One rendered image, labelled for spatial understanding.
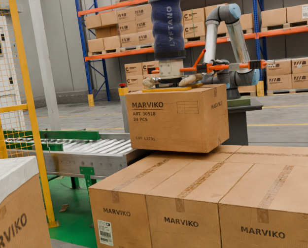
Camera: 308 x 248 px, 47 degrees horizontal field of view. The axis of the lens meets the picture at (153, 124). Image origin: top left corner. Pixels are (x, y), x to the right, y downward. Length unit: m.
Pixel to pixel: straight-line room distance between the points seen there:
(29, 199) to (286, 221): 1.09
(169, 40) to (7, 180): 1.82
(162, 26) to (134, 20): 8.38
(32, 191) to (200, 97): 1.53
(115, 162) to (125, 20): 8.67
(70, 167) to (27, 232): 2.01
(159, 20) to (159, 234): 1.36
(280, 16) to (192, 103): 7.45
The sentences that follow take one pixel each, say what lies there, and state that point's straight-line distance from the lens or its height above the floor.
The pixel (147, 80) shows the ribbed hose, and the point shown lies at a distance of 2.53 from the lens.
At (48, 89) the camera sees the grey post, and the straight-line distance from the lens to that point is 5.76.
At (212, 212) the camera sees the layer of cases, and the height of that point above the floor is 0.49.
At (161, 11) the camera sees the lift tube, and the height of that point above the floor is 1.53.
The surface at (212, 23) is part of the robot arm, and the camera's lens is 2.92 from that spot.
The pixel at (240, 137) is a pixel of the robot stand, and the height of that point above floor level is 0.46.
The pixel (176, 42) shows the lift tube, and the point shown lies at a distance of 2.44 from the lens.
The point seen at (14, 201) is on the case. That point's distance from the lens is 0.82.
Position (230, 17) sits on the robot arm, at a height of 1.47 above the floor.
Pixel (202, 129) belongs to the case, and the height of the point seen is 0.75.
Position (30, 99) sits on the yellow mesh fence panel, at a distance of 2.87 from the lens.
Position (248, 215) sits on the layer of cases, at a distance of 1.67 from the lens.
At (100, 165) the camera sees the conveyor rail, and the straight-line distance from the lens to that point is 2.64.
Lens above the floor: 1.21
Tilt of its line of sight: 10 degrees down
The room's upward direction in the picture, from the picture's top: 7 degrees counter-clockwise
